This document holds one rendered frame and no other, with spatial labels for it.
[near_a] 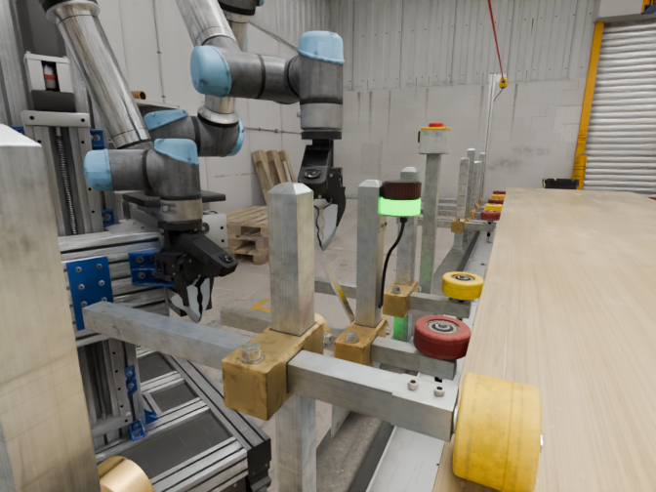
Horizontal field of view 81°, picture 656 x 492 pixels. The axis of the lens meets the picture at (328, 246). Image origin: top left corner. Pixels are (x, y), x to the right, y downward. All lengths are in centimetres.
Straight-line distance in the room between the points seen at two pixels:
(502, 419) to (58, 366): 28
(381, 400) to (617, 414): 25
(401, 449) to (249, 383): 49
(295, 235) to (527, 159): 813
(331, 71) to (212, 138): 58
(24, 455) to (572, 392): 48
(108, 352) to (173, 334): 88
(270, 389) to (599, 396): 35
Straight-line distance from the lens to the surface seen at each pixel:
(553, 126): 851
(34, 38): 122
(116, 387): 138
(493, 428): 32
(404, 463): 79
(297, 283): 39
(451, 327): 61
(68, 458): 25
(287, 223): 38
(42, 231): 21
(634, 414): 52
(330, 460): 67
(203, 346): 44
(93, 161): 80
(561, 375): 55
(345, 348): 61
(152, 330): 49
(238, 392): 38
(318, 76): 67
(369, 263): 62
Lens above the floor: 116
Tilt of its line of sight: 14 degrees down
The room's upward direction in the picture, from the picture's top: straight up
